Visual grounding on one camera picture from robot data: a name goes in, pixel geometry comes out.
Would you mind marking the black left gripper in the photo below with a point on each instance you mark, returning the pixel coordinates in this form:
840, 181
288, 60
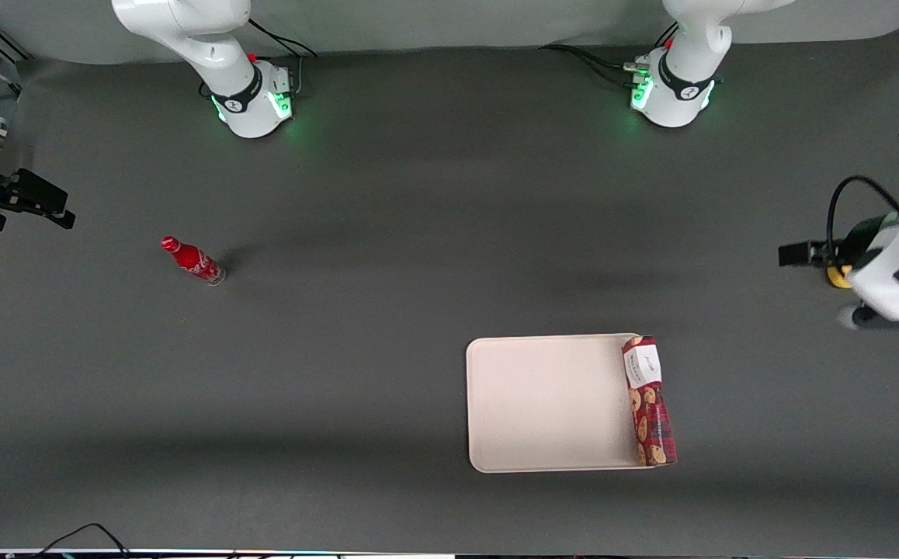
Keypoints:
853, 242

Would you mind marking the red cookie box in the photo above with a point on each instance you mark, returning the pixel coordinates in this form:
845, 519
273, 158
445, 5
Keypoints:
651, 419

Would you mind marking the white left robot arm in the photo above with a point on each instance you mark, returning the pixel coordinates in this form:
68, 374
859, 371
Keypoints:
682, 78

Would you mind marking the beige plastic tray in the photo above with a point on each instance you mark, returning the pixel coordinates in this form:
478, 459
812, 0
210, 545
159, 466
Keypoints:
550, 404

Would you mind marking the yellow round part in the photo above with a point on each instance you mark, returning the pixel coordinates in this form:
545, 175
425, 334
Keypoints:
839, 277

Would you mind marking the red cola bottle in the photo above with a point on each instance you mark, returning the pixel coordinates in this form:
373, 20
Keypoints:
193, 261

